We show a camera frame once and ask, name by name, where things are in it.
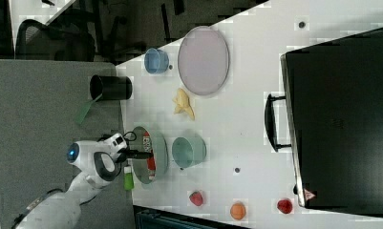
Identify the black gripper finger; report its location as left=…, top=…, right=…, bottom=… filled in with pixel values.
left=127, top=151, right=153, bottom=159

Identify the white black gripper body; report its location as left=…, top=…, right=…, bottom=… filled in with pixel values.
left=103, top=133, right=128, bottom=163

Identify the red ketchup bottle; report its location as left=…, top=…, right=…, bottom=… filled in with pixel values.
left=141, top=133, right=158, bottom=181

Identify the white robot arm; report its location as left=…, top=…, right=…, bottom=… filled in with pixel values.
left=11, top=133, right=152, bottom=229

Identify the green spatula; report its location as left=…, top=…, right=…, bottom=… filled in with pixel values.
left=74, top=94, right=102, bottom=125

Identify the black cylinder holder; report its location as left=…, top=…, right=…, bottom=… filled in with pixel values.
left=90, top=75, right=133, bottom=100

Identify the green cup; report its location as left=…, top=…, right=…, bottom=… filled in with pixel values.
left=172, top=135, right=206, bottom=169

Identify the yellow toy banana peel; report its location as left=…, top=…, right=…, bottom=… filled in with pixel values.
left=173, top=88, right=195, bottom=120

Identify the red toy strawberry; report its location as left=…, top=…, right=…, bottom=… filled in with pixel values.
left=189, top=191, right=203, bottom=206

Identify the blue cup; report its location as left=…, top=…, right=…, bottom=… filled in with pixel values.
left=144, top=48, right=169, bottom=74

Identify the black office chair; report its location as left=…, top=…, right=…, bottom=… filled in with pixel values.
left=15, top=9, right=96, bottom=62

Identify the grey round plate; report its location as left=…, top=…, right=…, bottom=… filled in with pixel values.
left=178, top=26, right=229, bottom=95

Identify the orange toy fruit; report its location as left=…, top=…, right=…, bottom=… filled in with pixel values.
left=230, top=202, right=246, bottom=220

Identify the red toy fruit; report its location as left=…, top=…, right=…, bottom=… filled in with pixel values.
left=277, top=198, right=293, bottom=214

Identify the black toaster oven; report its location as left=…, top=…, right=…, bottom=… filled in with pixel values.
left=280, top=28, right=383, bottom=218

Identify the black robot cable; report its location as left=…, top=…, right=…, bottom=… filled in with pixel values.
left=96, top=131, right=138, bottom=143

